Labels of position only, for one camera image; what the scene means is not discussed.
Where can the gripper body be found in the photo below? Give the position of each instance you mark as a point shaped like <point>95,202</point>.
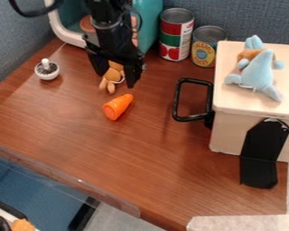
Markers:
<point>114,45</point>

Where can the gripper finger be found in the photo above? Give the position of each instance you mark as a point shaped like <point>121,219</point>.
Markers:
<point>98,64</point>
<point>133,73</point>

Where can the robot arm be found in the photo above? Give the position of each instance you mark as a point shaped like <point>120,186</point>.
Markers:
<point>106,13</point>

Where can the tan plush animal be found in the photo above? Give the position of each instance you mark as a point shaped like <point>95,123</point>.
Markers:
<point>113,75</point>

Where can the orange toy cone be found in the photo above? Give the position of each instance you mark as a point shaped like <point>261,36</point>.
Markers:
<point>116,106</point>

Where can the teal toy microwave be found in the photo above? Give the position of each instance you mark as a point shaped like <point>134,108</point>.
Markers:
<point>149,21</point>

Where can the white round toy with peg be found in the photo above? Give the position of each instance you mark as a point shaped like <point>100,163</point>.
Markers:
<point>47,71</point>

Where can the red and green can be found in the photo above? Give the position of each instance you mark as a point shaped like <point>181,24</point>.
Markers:
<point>176,36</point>

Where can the yellow and blue can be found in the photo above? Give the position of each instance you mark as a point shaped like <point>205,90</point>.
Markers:
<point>205,49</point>

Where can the cabinet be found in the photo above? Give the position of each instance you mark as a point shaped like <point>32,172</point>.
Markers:
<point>247,99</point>

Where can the blue plush animal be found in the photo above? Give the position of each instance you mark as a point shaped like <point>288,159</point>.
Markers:
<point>258,70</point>

